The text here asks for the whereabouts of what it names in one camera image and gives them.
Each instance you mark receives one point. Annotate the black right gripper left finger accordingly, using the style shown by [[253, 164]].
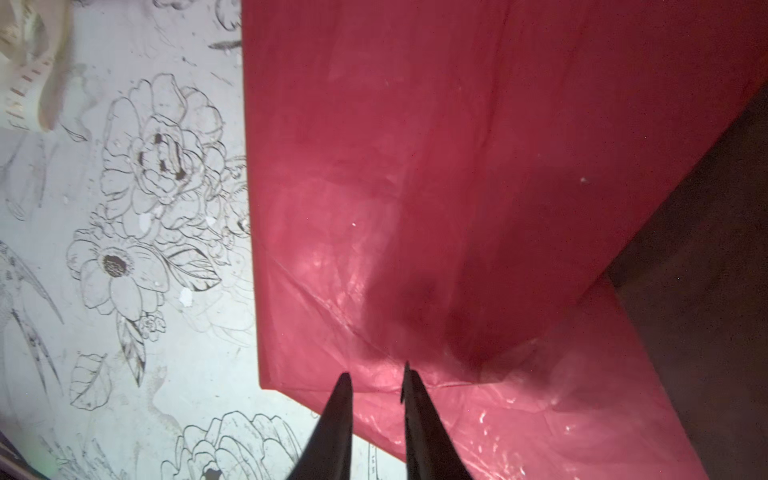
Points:
[[328, 452]]

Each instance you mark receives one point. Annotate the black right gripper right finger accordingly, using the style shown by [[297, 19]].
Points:
[[430, 453]]

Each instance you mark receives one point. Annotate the dark red wrapping paper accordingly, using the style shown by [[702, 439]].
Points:
[[441, 185]]

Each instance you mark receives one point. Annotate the cream satin ribbon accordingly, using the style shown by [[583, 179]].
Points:
[[34, 39]]

